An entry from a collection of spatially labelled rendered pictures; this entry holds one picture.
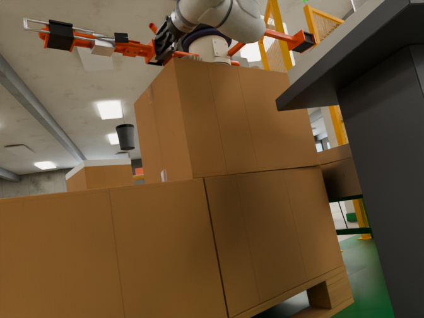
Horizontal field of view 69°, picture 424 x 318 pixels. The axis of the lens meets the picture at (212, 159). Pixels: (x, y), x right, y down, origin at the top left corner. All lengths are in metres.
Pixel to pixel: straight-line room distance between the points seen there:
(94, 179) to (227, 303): 1.92
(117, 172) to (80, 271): 2.02
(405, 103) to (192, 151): 0.56
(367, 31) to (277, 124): 0.60
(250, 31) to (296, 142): 0.46
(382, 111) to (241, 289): 0.61
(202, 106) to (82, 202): 0.48
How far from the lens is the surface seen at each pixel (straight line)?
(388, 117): 0.83
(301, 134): 1.29
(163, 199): 0.84
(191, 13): 1.02
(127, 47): 1.20
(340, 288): 1.35
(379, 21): 0.68
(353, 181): 1.35
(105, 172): 2.70
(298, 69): 0.99
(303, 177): 1.25
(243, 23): 1.05
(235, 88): 1.13
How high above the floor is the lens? 0.45
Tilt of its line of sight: 9 degrees up
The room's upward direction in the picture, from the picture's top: 10 degrees counter-clockwise
